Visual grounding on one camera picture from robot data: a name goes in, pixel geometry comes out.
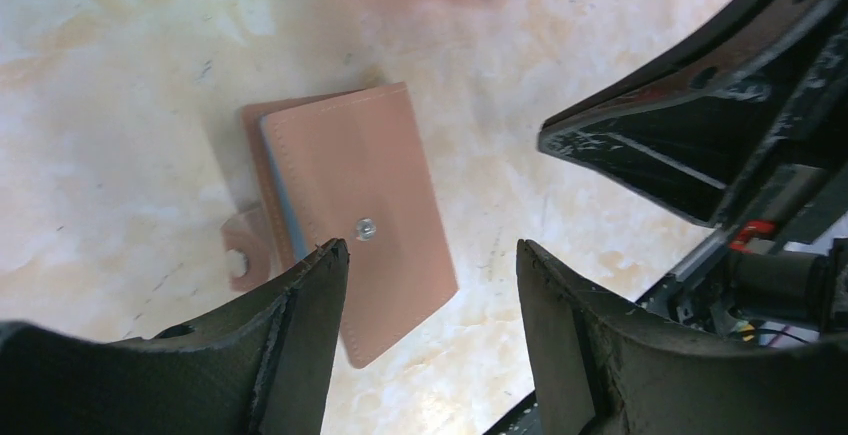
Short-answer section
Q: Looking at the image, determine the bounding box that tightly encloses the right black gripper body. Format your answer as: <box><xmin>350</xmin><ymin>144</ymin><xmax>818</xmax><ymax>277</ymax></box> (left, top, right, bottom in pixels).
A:
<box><xmin>637</xmin><ymin>108</ymin><xmax>847</xmax><ymax>346</ymax></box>

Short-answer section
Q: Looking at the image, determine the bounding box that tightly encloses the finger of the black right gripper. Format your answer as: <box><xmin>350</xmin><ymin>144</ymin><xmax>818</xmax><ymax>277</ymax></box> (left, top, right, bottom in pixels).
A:
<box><xmin>537</xmin><ymin>0</ymin><xmax>847</xmax><ymax>227</ymax></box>

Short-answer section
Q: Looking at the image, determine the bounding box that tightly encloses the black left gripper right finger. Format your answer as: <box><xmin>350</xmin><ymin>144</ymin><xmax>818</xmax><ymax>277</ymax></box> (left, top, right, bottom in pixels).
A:
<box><xmin>516</xmin><ymin>240</ymin><xmax>847</xmax><ymax>434</ymax></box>

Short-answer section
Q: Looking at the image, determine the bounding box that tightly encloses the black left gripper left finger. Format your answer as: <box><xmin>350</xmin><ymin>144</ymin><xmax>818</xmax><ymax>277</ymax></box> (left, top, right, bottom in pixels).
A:
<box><xmin>1</xmin><ymin>239</ymin><xmax>349</xmax><ymax>434</ymax></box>

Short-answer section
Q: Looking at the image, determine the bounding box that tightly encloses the pink leather card holder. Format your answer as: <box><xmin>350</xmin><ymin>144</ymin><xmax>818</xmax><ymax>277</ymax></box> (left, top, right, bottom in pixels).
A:
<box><xmin>221</xmin><ymin>83</ymin><xmax>458</xmax><ymax>369</ymax></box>

